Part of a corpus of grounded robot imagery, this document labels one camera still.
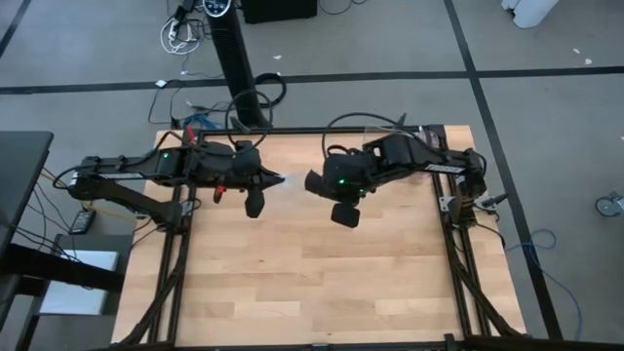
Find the black desk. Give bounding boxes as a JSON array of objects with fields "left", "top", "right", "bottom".
[{"left": 0, "top": 130, "right": 126, "bottom": 351}]

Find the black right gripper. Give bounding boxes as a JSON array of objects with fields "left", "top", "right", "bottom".
[{"left": 304, "top": 151, "right": 386, "bottom": 229}]

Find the black tower fan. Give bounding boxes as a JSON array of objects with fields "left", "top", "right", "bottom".
[{"left": 202, "top": 0, "right": 272, "bottom": 129}]

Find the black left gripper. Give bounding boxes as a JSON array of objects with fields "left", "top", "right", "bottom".
[{"left": 187, "top": 140, "right": 287, "bottom": 219}]

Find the black aluminium table frame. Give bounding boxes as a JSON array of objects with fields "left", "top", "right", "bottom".
[{"left": 111, "top": 125, "right": 527, "bottom": 351}]

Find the white object on floor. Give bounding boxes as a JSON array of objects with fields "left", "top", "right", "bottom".
[{"left": 501, "top": 0, "right": 560, "bottom": 29}]

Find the grey and white cabinet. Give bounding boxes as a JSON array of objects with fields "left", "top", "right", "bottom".
[{"left": 37, "top": 232, "right": 134, "bottom": 317}]

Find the black box on floor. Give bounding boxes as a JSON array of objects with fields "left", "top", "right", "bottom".
[{"left": 241, "top": 0, "right": 319, "bottom": 24}]

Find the white cable bundle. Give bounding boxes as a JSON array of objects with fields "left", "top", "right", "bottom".
[{"left": 159, "top": 4, "right": 206, "bottom": 56}]

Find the clear plastic bag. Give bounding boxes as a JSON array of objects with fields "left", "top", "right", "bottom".
[{"left": 281, "top": 171, "right": 307, "bottom": 190}]

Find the black power adapter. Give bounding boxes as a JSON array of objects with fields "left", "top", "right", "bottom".
[{"left": 69, "top": 209, "right": 98, "bottom": 235}]

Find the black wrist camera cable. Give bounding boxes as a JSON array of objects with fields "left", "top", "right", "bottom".
[
  {"left": 224, "top": 87, "right": 274, "bottom": 150},
  {"left": 321, "top": 111, "right": 425, "bottom": 160}
]

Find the grey caster wheel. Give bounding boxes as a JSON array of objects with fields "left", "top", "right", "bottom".
[{"left": 594, "top": 191, "right": 624, "bottom": 218}]

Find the blue floor cable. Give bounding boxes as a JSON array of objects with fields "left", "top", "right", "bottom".
[{"left": 504, "top": 227, "right": 584, "bottom": 342}]

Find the black coiled cable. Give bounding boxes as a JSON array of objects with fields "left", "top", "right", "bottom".
[{"left": 253, "top": 71, "right": 288, "bottom": 109}]

